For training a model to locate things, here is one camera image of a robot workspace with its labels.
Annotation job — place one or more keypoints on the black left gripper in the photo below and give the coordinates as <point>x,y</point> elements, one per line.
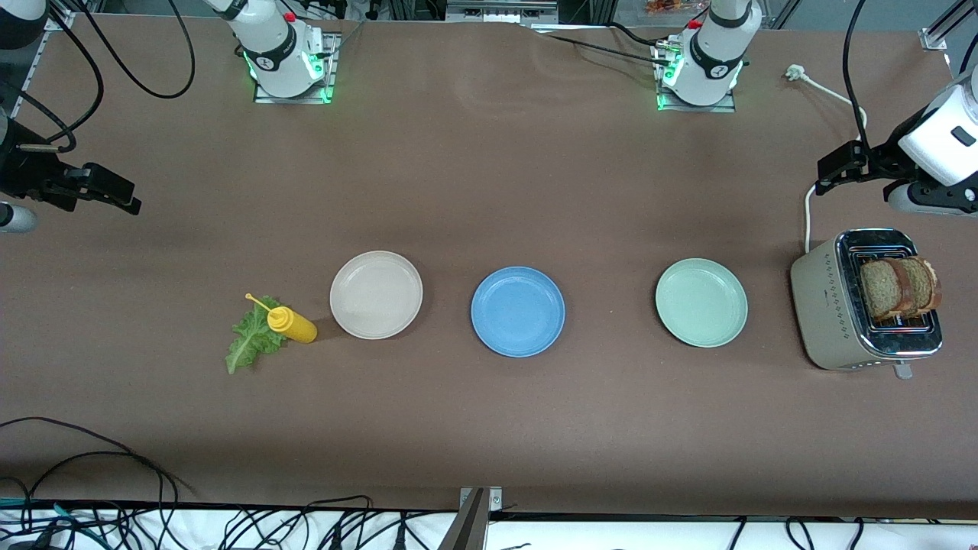
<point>884,158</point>

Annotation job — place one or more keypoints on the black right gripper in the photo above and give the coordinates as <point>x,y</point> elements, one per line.
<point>23,174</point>

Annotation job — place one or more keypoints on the brown bread slice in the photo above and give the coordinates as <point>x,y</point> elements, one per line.
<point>879,290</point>
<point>926,286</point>

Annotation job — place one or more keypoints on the green lettuce leaf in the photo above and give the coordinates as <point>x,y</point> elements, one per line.
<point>248,344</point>

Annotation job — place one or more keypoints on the yellow mustard squeeze bottle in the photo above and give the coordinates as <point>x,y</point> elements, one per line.
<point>296,327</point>

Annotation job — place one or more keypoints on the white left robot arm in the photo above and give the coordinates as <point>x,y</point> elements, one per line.
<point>710,72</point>

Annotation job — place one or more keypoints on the light green plate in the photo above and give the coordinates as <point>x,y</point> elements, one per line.
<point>701,303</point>

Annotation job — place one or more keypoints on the beige plate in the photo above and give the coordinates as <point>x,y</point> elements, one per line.
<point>376,295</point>

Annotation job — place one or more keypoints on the blue plate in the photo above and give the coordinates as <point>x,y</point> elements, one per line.
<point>518,312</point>

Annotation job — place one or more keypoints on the beige chrome toaster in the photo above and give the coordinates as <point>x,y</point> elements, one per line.
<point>821,305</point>

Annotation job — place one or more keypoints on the aluminium corner profile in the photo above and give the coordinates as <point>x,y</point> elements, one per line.
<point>934,38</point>

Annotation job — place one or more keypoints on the orange packet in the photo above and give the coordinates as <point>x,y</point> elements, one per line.
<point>665,6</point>

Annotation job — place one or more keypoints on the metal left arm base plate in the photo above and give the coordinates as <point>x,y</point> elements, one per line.
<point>726,108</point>

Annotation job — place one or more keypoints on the aluminium table edge rail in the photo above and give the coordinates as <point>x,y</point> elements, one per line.
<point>34,65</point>

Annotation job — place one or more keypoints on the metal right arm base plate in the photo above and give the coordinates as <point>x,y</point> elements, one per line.
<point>267,98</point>

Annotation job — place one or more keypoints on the aluminium frame block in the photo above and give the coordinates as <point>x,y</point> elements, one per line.
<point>500,9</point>

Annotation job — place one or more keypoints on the aluminium profile post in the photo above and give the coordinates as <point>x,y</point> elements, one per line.
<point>470,527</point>

